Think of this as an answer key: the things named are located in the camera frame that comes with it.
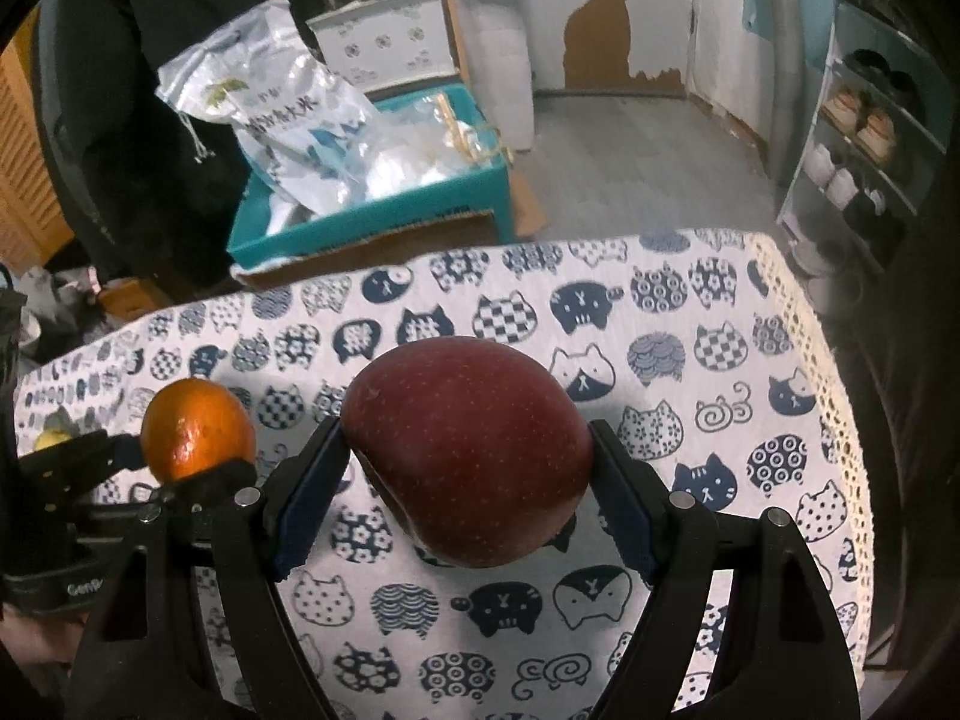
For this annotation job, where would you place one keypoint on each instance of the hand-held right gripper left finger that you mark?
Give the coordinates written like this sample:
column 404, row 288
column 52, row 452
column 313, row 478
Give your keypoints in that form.
column 311, row 510

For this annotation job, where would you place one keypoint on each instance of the small wooden box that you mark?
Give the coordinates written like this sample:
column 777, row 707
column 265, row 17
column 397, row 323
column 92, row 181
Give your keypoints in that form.
column 124, row 298

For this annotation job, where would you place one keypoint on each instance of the white shoe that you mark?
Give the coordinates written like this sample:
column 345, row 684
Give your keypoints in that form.
column 819, row 165
column 844, row 187

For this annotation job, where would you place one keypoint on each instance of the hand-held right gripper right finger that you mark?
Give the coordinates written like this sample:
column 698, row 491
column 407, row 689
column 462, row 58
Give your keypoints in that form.
column 626, row 517

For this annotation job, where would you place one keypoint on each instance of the shoe rack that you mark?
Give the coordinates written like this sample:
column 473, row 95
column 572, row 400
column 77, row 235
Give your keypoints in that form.
column 832, row 37

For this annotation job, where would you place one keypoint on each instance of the orange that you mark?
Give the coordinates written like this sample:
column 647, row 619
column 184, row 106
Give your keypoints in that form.
column 195, row 427

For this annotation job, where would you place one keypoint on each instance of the white printed storage box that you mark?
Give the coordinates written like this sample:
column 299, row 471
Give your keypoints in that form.
column 382, row 37

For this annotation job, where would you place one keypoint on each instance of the black shoe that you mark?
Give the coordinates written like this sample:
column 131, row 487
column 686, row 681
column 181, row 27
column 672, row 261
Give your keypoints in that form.
column 870, row 214

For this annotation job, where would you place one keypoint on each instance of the teal cardboard box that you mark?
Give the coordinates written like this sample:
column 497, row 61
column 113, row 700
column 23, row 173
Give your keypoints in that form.
column 375, row 221

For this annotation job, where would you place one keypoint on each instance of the wooden shelf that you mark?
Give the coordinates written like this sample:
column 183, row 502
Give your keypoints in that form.
column 454, row 7

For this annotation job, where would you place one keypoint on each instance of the wooden louvered cabinet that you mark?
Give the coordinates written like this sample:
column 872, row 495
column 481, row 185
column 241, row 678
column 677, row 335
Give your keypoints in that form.
column 30, row 180

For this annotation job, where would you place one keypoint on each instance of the beige shoe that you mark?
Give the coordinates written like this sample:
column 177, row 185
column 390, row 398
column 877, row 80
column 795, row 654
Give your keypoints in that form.
column 877, row 133
column 841, row 106

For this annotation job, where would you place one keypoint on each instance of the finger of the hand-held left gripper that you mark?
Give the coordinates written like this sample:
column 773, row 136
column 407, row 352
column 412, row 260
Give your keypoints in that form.
column 210, row 487
column 82, row 465

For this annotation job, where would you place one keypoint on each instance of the cat print tablecloth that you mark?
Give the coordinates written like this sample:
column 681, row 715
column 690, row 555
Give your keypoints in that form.
column 675, row 315

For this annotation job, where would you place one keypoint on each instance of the clear plastic bag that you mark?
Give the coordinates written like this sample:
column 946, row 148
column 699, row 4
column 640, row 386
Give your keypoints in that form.
column 427, row 142

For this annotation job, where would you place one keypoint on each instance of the dark jacket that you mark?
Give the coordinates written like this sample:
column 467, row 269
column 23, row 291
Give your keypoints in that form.
column 135, row 90

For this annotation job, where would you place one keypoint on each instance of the white printed rice bag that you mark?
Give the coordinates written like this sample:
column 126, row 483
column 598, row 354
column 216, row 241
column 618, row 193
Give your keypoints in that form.
column 292, row 112

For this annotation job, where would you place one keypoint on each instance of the yellow fruit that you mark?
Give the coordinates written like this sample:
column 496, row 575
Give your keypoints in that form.
column 54, row 440

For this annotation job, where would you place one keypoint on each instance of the red apple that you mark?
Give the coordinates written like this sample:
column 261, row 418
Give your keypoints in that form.
column 472, row 450

